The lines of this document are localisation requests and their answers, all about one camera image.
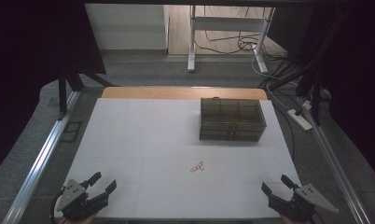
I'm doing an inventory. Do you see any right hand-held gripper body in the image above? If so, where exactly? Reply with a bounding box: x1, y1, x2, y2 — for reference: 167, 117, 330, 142
268, 183, 340, 223

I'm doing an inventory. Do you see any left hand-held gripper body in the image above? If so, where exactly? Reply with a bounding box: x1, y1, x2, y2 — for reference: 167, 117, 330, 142
56, 178, 110, 222

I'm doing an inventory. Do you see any gold pearl bead jewellery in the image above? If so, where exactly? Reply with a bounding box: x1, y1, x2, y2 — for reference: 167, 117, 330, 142
189, 161, 206, 174

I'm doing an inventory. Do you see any smoky transparent drawer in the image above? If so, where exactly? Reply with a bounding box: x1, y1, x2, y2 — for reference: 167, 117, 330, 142
200, 130, 267, 143

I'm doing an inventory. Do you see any smoky transparent jewellery box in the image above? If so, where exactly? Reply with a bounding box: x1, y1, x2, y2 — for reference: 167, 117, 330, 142
199, 97, 268, 143

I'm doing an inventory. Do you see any person's left hand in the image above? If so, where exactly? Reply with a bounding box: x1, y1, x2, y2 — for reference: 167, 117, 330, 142
58, 214, 98, 224

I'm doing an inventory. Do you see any person's right hand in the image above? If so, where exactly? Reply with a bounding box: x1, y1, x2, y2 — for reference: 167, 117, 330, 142
280, 215, 308, 224

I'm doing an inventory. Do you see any white power strip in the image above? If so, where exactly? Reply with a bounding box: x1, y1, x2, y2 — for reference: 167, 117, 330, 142
286, 108, 313, 132

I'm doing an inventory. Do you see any black metal stand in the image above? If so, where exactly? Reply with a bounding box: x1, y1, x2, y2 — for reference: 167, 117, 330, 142
57, 62, 118, 121
259, 46, 333, 126

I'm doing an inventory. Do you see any black curtain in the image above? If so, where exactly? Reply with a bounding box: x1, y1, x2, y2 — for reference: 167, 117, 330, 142
268, 0, 375, 185
0, 0, 107, 179

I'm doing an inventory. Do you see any white cabinet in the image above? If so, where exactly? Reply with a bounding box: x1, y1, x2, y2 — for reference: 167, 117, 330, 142
84, 3, 171, 51

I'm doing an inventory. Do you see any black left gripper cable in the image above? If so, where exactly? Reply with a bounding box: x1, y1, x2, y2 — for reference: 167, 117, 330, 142
50, 188, 66, 224

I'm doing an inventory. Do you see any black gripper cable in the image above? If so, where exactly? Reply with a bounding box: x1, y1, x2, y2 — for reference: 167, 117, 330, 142
312, 210, 326, 224
50, 188, 66, 224

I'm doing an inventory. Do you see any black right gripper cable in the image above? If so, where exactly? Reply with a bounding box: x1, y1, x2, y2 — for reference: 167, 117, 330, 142
312, 210, 326, 224

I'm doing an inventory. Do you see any aluminium rail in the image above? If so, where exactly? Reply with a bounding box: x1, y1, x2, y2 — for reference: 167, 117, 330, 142
297, 96, 364, 224
2, 90, 81, 224

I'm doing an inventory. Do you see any black rectangular floor frame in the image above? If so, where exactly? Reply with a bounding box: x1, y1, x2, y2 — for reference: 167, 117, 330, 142
60, 120, 83, 144

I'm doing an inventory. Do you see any white floor cable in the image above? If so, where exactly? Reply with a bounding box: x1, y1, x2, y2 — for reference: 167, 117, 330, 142
251, 46, 303, 111

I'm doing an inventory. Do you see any tangle of black floor cables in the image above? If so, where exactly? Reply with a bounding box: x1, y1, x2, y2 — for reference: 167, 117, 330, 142
194, 6, 289, 62

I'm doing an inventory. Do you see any white desk frame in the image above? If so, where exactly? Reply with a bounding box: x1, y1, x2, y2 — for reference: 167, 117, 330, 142
187, 5, 276, 75

